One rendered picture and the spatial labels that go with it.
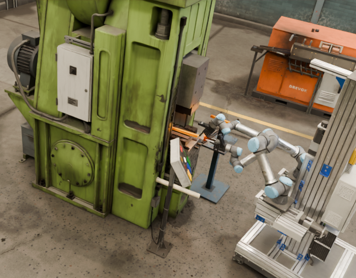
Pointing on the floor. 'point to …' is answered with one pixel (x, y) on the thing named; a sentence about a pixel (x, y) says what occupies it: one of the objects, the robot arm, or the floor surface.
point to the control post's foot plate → (159, 247)
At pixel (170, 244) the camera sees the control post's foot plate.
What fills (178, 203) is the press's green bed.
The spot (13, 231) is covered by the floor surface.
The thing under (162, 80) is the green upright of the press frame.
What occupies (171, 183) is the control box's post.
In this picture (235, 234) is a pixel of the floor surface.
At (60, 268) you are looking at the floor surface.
